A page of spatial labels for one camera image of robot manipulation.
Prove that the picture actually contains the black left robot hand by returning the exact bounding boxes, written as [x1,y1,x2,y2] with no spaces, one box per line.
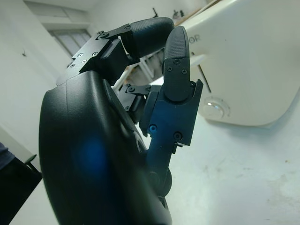
[38,16,204,225]

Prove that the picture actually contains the white two-slot toaster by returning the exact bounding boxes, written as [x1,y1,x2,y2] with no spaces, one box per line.
[174,0,300,129]

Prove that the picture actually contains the window with white frame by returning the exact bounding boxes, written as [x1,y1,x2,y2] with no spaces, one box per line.
[23,0,94,57]

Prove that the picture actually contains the dark chair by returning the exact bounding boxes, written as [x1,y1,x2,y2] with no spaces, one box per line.
[0,142,43,225]

